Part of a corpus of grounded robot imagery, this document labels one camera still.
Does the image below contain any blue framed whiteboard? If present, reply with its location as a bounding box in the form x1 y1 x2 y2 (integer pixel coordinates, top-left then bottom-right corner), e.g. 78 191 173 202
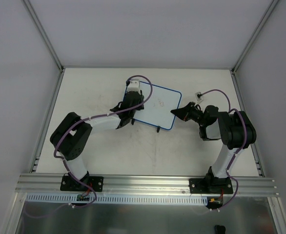
133 81 182 131

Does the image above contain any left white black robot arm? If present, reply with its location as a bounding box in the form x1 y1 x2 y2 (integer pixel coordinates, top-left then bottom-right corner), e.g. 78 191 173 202
50 90 144 192

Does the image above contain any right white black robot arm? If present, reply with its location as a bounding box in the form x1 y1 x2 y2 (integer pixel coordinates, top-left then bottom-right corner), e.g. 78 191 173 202
170 102 257 194

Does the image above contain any black object at bottom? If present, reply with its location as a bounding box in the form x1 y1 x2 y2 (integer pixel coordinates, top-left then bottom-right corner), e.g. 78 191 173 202
214 225 226 234

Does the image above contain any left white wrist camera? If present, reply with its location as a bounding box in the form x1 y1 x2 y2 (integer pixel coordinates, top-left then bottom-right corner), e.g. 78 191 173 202
125 79 141 93

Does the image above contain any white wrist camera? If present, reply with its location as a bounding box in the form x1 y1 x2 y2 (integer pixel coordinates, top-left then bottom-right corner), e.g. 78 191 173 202
195 92 204 103
125 79 141 93

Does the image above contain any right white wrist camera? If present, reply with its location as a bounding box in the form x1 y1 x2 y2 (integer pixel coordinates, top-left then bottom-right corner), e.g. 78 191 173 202
195 92 204 103

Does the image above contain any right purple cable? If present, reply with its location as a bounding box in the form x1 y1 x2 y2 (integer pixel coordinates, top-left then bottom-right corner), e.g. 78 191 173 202
199 89 247 213

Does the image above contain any purple cable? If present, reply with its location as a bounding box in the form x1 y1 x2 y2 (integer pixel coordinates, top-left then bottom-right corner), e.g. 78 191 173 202
199 89 247 213
23 75 155 218

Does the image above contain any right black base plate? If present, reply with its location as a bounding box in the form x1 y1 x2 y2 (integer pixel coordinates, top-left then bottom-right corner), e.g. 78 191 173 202
188 177 233 195

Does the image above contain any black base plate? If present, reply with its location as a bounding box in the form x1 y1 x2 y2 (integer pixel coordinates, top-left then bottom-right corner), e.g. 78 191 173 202
60 174 104 192
188 177 233 195

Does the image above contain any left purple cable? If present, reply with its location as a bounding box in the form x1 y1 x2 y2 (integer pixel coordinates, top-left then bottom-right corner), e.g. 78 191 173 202
23 75 155 218

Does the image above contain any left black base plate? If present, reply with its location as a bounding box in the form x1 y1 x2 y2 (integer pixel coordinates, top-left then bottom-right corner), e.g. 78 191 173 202
60 174 104 192

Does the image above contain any right aluminium frame post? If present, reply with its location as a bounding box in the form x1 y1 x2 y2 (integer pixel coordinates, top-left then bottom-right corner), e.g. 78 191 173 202
231 0 280 74

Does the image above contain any aluminium frame post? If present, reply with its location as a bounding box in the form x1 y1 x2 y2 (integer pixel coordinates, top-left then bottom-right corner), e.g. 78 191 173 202
231 0 280 74
21 0 63 72

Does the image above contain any white slotted cable duct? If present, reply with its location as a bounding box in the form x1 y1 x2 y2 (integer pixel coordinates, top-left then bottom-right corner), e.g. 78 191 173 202
25 193 208 206

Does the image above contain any aluminium mounting rail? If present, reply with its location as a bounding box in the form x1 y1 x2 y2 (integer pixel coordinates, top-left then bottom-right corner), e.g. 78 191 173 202
15 173 280 197

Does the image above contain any left aluminium frame post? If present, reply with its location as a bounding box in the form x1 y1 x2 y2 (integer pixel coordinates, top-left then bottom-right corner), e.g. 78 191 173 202
21 0 63 72

